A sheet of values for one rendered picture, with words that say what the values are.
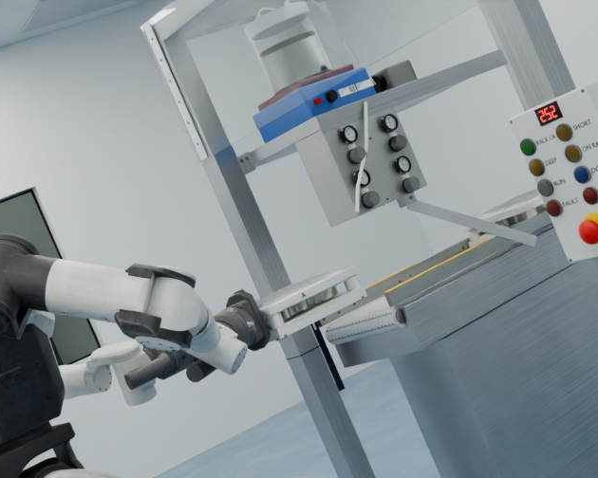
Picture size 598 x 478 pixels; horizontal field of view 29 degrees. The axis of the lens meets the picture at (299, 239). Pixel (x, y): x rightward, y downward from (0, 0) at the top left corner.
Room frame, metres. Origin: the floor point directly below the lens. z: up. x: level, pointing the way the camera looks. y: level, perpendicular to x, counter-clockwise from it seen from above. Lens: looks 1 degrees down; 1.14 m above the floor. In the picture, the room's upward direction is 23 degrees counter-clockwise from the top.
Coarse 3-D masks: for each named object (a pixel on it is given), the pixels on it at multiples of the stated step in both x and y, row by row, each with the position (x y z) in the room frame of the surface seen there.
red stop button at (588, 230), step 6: (582, 222) 1.83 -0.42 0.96; (588, 222) 1.82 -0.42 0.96; (594, 222) 1.82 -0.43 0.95; (582, 228) 1.83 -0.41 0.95; (588, 228) 1.82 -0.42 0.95; (594, 228) 1.82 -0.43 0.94; (582, 234) 1.84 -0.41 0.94; (588, 234) 1.83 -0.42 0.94; (594, 234) 1.82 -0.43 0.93; (588, 240) 1.83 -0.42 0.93; (594, 240) 1.82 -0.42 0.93
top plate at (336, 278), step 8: (336, 272) 2.52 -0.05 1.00; (344, 272) 2.47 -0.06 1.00; (352, 272) 2.48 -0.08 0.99; (328, 280) 2.44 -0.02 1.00; (336, 280) 2.45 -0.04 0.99; (344, 280) 2.46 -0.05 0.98; (304, 288) 2.43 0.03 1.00; (312, 288) 2.41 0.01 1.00; (320, 288) 2.42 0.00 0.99; (288, 296) 2.41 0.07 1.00; (296, 296) 2.39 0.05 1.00; (304, 296) 2.40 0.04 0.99; (272, 304) 2.35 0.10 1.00; (280, 304) 2.36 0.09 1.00; (288, 304) 2.37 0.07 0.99; (264, 312) 2.36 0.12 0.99; (272, 312) 2.35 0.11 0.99
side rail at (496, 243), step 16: (528, 224) 2.78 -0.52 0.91; (544, 224) 2.81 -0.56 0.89; (496, 240) 2.71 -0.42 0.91; (512, 240) 2.74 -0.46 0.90; (464, 256) 2.65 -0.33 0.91; (480, 256) 2.67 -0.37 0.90; (432, 272) 2.58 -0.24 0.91; (448, 272) 2.61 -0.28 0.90; (400, 288) 2.52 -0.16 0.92; (416, 288) 2.54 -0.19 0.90
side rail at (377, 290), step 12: (468, 240) 3.04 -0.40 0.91; (444, 252) 2.98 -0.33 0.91; (456, 252) 3.00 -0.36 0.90; (420, 264) 2.93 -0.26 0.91; (432, 264) 2.95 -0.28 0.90; (396, 276) 2.87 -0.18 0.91; (408, 276) 2.89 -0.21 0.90; (372, 288) 2.82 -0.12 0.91; (384, 288) 2.84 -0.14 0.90; (372, 300) 2.81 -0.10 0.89; (336, 312) 2.75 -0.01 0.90; (348, 312) 2.77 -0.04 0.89; (324, 324) 2.72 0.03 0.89
